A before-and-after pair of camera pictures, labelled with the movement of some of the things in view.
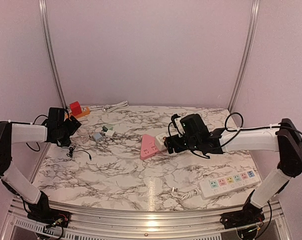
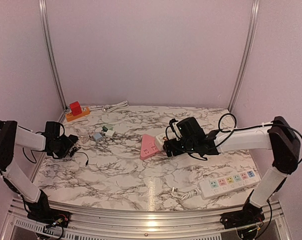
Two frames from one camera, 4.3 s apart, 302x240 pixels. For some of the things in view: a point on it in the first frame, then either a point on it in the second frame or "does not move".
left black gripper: (73, 128) → (69, 145)
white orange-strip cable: (109, 108) does not move
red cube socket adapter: (76, 108) does not move
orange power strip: (85, 111) does not move
